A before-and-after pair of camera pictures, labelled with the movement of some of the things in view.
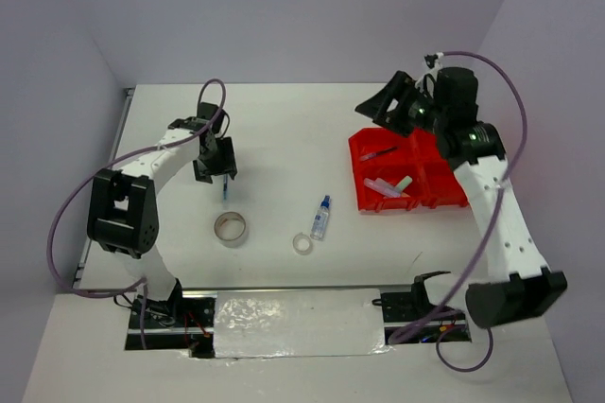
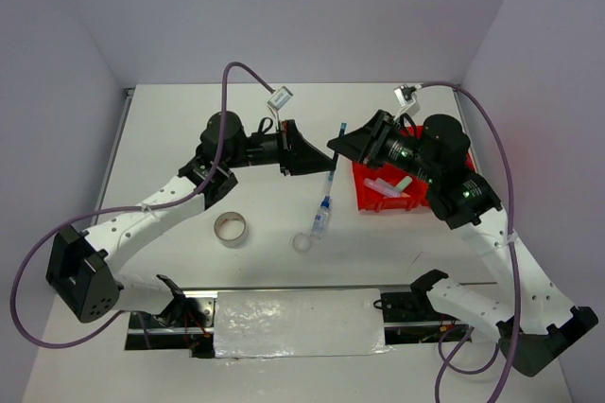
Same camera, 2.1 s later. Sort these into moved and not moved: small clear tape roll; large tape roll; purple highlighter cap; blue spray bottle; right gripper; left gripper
Moved: right gripper; left gripper
Not moved: blue spray bottle; small clear tape roll; purple highlighter cap; large tape roll
